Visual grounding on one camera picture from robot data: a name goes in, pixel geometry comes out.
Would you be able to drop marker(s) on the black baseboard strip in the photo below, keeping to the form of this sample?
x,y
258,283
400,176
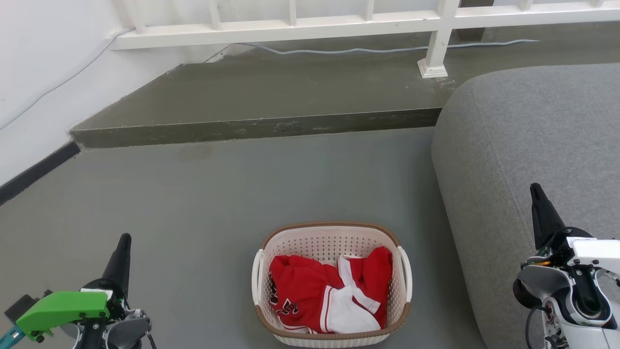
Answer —
x,y
38,169

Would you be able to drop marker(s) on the grey fabric sofa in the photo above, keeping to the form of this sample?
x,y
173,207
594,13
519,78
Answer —
x,y
533,126

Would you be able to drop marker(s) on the raised concrete step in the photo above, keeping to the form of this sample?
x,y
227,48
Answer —
x,y
266,97

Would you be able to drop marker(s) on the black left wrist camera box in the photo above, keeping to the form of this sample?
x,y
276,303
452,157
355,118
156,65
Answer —
x,y
19,306

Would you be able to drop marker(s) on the red and white jersey clothing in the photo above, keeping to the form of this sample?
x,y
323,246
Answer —
x,y
305,286

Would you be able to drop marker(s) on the white perforated plastic laundry basket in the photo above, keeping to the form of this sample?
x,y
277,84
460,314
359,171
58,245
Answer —
x,y
332,242

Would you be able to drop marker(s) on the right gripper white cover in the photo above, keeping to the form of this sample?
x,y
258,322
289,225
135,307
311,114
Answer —
x,y
596,252

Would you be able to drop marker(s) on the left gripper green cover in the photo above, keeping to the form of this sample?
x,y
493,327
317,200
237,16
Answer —
x,y
63,305

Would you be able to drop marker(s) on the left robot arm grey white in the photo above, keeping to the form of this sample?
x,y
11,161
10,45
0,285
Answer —
x,y
121,332

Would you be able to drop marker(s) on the white wooden railing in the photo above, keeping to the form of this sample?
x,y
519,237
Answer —
x,y
290,29

